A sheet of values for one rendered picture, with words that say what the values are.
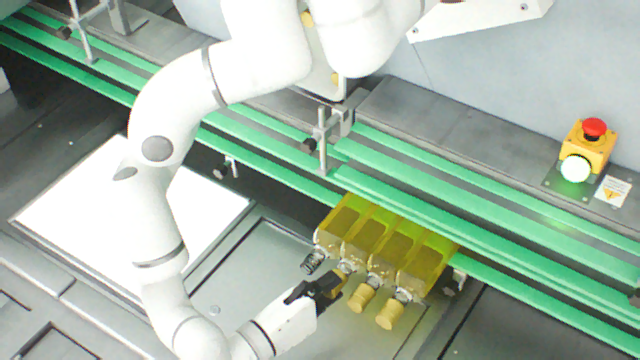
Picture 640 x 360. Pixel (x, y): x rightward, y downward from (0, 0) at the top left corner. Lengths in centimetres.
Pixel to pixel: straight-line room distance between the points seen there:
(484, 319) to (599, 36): 59
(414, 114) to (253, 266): 45
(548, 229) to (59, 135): 120
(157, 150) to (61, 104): 105
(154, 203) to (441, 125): 57
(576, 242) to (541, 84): 28
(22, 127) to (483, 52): 116
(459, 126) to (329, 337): 46
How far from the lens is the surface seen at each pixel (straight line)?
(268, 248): 157
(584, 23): 127
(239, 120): 160
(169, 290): 126
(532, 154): 138
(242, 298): 150
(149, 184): 110
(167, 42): 180
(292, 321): 128
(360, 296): 132
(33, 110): 205
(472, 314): 153
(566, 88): 135
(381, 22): 100
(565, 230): 131
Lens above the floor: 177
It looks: 33 degrees down
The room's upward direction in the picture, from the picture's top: 138 degrees counter-clockwise
